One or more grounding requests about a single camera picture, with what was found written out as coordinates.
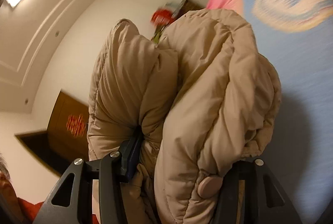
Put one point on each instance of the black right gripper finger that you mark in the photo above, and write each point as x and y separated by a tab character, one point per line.
130	154

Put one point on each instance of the beige puffer jacket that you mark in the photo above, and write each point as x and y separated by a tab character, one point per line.
203	98

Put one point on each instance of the dark wooden door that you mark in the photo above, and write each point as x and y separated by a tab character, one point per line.
65	137

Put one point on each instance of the red bag on desk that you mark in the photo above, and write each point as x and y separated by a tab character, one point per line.
162	17

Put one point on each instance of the dark wooden desk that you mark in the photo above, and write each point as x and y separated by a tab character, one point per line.
184	7

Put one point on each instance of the pink and blue bedspread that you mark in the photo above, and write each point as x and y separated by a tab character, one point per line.
296	37

